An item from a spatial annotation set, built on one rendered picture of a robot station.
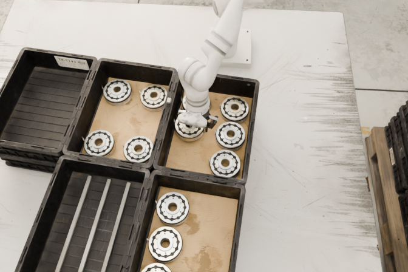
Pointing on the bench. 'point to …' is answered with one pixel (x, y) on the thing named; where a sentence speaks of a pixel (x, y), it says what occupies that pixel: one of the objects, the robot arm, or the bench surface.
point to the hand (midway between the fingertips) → (198, 127)
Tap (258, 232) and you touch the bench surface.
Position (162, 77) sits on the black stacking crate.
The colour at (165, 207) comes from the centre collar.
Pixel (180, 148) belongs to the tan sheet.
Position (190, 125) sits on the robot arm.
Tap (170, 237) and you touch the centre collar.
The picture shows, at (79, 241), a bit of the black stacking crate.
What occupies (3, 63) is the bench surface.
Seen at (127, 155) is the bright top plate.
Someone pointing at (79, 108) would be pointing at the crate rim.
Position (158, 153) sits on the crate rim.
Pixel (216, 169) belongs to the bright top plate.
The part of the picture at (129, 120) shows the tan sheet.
